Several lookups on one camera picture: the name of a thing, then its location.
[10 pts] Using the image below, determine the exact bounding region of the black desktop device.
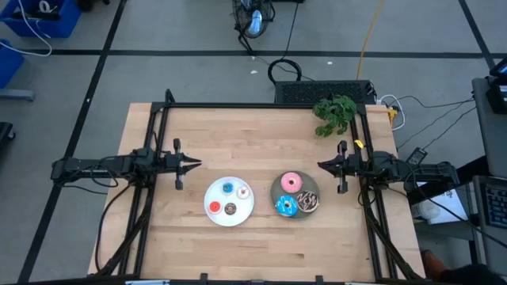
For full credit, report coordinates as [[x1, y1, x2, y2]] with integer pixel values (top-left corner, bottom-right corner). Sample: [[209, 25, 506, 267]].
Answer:
[[486, 77, 507, 116]]

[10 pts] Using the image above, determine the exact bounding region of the black stand foot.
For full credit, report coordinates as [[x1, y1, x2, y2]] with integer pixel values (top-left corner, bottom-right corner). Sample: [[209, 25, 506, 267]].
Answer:
[[0, 121, 16, 143]]

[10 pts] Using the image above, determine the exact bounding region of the white floor cable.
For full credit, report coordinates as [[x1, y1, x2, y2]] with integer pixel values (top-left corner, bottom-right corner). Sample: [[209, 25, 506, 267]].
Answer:
[[0, 0, 53, 57]]

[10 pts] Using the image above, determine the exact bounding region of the white round plate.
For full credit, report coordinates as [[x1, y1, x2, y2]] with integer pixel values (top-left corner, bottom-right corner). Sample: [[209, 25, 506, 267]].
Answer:
[[203, 176, 255, 227]]

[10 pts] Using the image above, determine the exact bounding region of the black floor fan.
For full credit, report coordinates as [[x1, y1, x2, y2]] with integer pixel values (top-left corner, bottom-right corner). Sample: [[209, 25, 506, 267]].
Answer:
[[231, 0, 276, 55]]

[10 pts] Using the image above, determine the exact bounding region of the black monitor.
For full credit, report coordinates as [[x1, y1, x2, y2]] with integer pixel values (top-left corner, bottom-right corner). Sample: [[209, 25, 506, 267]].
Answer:
[[489, 57, 507, 78]]

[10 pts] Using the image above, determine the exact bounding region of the black keyboard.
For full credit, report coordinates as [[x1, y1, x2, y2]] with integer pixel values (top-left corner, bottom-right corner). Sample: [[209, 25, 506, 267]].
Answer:
[[483, 184, 507, 230]]

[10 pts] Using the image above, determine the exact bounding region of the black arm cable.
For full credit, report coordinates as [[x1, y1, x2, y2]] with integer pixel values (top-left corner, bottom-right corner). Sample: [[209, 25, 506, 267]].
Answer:
[[94, 184, 135, 274]]

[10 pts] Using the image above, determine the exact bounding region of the large blue frosted donut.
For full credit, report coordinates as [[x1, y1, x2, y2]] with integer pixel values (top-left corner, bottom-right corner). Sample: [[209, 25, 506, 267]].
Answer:
[[274, 194, 299, 218]]

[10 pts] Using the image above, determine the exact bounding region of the green potted plant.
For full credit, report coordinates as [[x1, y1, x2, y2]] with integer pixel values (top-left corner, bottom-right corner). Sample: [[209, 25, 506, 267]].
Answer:
[[311, 93, 358, 139]]

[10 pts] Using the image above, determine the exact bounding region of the grey round plate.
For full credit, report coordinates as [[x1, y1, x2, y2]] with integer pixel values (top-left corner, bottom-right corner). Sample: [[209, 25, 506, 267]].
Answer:
[[270, 170, 321, 220]]

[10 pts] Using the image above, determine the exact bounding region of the grey keyboard shelf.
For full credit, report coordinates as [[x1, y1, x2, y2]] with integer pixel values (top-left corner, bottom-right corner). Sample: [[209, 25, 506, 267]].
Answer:
[[473, 175, 507, 276]]

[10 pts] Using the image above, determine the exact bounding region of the black aluminium frame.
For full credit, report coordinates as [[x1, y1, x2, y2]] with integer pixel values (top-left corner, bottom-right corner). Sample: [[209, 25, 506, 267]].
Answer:
[[89, 89, 425, 285]]

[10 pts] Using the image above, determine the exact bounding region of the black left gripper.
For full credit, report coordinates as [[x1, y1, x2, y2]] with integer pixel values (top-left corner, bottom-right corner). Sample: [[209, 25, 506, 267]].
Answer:
[[162, 138, 203, 192]]

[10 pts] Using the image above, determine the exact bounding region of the black power adapter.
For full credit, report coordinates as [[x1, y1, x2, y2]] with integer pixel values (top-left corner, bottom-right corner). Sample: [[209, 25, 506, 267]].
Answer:
[[407, 146, 429, 165]]

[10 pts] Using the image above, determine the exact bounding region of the grey side desk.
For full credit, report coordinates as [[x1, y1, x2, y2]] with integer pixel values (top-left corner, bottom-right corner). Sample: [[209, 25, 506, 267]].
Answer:
[[471, 77, 507, 179]]

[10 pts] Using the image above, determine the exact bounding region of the person's shoe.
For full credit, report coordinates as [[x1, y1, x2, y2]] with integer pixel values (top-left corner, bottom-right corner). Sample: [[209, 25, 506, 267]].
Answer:
[[421, 249, 448, 280]]

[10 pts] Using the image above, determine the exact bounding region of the large pink frosted donut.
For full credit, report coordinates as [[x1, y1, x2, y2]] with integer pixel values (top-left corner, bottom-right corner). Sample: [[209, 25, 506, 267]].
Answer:
[[280, 171, 304, 195]]

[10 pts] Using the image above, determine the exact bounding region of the yellow extension cable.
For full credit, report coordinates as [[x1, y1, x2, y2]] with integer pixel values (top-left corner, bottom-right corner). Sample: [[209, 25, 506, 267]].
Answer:
[[356, 0, 384, 80]]

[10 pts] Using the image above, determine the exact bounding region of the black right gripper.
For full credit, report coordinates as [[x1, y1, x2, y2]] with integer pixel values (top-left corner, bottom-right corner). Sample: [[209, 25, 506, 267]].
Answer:
[[316, 141, 368, 195]]

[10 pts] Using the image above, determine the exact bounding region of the white paper sheet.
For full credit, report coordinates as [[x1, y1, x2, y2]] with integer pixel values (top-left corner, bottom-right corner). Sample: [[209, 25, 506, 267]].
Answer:
[[410, 181, 471, 226]]

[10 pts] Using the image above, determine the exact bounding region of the grey metal base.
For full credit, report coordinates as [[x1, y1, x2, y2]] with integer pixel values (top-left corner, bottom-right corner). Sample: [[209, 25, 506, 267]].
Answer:
[[0, 89, 36, 102]]

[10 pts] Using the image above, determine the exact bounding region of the large chocolate frosted donut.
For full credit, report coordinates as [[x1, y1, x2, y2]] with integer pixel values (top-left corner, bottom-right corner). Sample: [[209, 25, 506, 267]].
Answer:
[[295, 189, 320, 214]]

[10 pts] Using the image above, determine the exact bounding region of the blue storage bin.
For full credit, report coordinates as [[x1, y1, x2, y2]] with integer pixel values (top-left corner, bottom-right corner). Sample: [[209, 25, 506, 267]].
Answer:
[[0, 0, 82, 40], [0, 38, 25, 89]]

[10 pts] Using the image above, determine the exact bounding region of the person's leg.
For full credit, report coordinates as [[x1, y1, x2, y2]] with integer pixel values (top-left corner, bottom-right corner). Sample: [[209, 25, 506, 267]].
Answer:
[[438, 263, 505, 285]]

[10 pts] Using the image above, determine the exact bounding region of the white looped cable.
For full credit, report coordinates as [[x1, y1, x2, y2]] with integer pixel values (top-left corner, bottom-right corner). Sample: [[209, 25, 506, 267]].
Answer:
[[378, 93, 407, 131]]

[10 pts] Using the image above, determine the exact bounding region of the black perforated computer case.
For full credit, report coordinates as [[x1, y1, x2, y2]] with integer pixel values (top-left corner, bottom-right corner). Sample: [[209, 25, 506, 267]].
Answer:
[[273, 80, 376, 105]]

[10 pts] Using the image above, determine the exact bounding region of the coiled black cable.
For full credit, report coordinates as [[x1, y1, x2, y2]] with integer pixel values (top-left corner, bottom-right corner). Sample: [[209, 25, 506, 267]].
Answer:
[[267, 0, 303, 85]]

